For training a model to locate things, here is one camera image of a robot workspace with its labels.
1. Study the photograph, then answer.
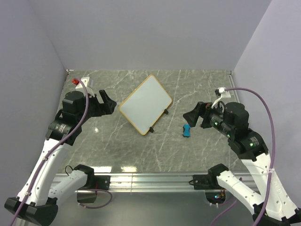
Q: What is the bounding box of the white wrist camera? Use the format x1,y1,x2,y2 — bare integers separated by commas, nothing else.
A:
211,87,231,108
71,76,96,97

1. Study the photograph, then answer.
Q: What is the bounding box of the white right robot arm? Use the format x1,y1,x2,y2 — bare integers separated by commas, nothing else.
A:
183,102,301,226

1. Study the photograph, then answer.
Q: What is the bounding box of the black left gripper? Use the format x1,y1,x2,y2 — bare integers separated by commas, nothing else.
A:
78,89,116,124

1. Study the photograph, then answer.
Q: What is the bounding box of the aluminium right side rail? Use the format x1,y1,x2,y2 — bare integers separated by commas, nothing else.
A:
226,71,240,103

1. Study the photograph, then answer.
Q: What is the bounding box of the blue whiteboard eraser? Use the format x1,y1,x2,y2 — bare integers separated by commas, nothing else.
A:
182,124,190,137

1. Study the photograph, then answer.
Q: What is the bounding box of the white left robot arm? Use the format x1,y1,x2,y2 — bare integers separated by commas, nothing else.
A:
4,89,117,226

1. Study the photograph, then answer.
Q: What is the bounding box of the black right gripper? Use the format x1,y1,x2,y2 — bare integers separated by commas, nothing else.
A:
182,100,233,136

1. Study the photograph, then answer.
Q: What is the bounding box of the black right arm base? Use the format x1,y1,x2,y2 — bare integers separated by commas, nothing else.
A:
189,174,222,190

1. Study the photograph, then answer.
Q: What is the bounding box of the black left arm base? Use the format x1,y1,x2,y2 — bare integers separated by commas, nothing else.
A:
80,175,111,190

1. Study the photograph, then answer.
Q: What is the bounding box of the yellow framed whiteboard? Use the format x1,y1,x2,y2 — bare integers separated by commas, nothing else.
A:
119,75,172,136

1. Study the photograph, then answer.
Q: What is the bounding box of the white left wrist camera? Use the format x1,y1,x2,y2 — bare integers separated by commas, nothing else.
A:
71,76,96,97

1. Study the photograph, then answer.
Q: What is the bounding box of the aluminium front mounting rail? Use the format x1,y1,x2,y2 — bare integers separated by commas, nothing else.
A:
50,171,257,194

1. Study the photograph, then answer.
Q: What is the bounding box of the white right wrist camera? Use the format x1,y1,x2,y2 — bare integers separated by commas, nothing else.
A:
211,87,231,108

